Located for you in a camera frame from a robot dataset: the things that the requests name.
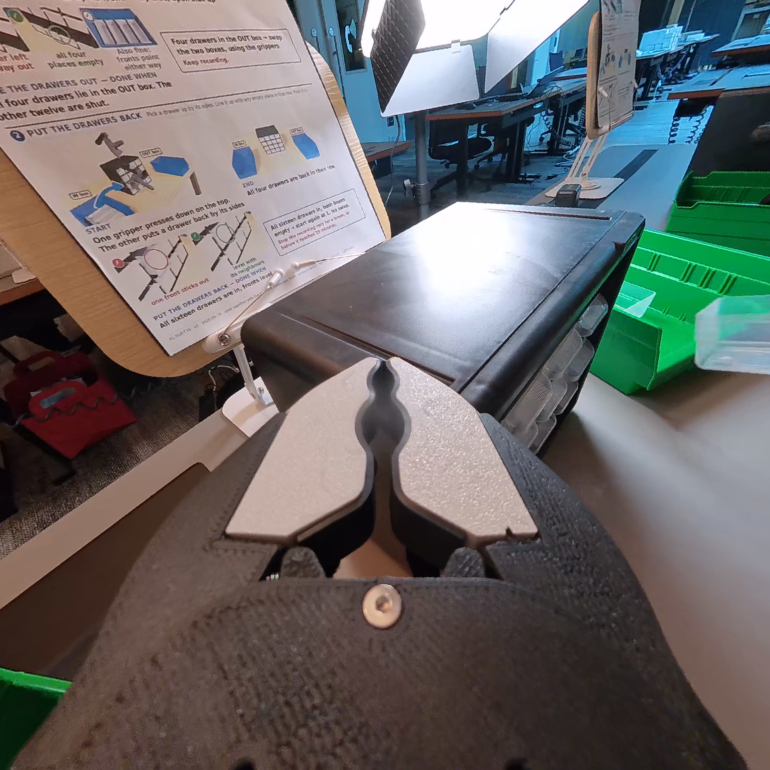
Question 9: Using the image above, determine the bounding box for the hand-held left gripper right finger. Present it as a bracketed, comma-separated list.
[385, 357, 539, 551]

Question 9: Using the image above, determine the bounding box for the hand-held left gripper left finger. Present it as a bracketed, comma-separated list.
[224, 357, 387, 545]

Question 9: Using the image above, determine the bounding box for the black drawer cabinet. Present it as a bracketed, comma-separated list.
[241, 201, 646, 455]

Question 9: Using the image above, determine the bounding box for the green plastic storage bin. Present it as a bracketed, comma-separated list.
[0, 667, 73, 770]
[590, 229, 770, 395]
[665, 170, 770, 241]

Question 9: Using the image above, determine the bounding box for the clear plastic parts drawer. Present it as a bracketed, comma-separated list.
[693, 294, 770, 375]

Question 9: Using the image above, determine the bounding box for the grey desk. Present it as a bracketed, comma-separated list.
[0, 141, 770, 770]

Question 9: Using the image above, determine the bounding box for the red bag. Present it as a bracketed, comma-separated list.
[5, 351, 138, 459]

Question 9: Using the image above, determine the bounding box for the printed instruction sheet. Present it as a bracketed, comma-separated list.
[0, 0, 387, 357]
[598, 0, 640, 124]

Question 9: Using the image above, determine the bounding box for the grey light stand pole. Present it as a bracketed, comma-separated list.
[414, 111, 433, 220]

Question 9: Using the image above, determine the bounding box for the black office chair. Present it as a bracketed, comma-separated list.
[428, 120, 494, 175]

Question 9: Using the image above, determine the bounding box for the background office table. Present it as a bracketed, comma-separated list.
[426, 66, 587, 181]

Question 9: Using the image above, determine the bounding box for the softbox studio light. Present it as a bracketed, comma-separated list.
[361, 0, 593, 118]

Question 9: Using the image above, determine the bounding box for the black coiled cable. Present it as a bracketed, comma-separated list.
[665, 108, 705, 145]

